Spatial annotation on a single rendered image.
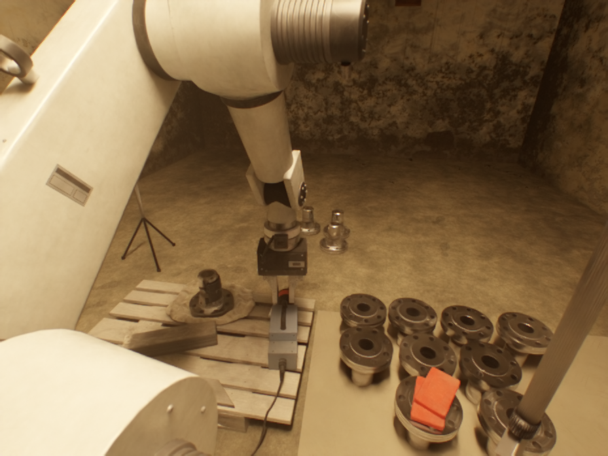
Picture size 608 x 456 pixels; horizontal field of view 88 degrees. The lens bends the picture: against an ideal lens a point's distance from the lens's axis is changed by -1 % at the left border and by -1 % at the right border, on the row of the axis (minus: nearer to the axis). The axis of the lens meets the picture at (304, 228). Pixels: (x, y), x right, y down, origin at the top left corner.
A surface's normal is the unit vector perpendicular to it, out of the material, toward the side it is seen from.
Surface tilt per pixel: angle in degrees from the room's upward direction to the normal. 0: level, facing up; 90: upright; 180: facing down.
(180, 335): 0
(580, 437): 0
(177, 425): 90
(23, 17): 90
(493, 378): 0
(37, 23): 90
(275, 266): 90
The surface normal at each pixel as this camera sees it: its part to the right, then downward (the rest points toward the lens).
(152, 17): -0.25, 0.25
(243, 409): 0.01, -0.90
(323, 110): -0.16, 0.44
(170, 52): -0.24, 0.78
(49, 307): 0.96, 0.13
